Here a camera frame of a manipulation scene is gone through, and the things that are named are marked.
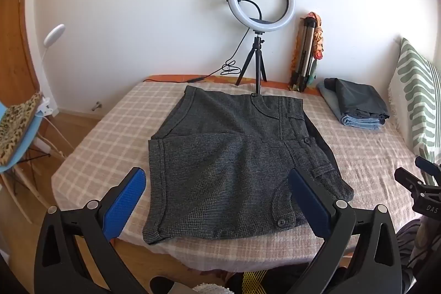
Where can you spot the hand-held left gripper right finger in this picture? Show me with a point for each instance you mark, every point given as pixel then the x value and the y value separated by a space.
pixel 311 208

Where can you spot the metal door stopper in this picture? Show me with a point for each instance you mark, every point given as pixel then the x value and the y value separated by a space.
pixel 97 105

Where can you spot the person's grey clothing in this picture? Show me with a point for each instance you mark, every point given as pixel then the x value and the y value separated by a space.
pixel 415 245

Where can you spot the black gooseneck phone holder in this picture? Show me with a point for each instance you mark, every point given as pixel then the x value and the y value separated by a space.
pixel 253 6

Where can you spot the white clip lamp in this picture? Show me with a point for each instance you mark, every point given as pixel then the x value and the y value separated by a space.
pixel 51 35

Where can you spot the beige checked bed blanket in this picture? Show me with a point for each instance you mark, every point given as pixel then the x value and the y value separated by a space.
pixel 103 149

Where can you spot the yellow black mesh item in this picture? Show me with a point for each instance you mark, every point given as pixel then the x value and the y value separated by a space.
pixel 253 282

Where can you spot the grey tweed pants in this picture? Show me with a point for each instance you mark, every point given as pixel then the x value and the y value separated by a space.
pixel 224 170

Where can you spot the black mini tripod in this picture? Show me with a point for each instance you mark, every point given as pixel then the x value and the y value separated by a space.
pixel 256 56

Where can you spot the folded metal tripod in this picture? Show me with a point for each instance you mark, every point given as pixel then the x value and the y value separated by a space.
pixel 303 56

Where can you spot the wooden door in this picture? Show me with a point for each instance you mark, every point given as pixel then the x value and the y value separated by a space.
pixel 17 49

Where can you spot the folded tripod with orange cloth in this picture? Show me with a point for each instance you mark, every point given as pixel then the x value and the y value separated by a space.
pixel 318 39

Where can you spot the folded blue jeans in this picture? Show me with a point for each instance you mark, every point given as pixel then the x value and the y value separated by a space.
pixel 358 123

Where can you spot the leopard print cloth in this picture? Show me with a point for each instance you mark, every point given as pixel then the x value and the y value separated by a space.
pixel 15 128

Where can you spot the folded dark grey pants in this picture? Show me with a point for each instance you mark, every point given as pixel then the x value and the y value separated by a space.
pixel 360 96

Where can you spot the blue chair with wooden legs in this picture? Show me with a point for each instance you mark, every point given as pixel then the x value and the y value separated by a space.
pixel 24 149

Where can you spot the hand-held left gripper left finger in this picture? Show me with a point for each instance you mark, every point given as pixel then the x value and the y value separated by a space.
pixel 124 199

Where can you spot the green white striped pillow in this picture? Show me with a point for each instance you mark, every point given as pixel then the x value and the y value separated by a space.
pixel 417 101

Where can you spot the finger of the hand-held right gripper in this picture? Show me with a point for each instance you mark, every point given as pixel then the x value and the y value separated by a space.
pixel 429 167
pixel 410 180

